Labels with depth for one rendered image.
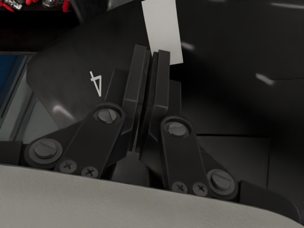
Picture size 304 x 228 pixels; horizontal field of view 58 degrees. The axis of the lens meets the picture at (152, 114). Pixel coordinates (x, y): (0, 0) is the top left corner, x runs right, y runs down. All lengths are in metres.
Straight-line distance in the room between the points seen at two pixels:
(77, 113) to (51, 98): 0.02
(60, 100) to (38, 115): 0.97
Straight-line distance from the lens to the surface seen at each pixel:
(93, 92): 0.17
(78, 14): 0.24
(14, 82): 0.78
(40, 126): 1.14
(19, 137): 1.13
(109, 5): 0.32
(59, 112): 0.20
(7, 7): 0.34
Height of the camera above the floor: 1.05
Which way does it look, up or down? 30 degrees down
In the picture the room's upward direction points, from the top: 172 degrees counter-clockwise
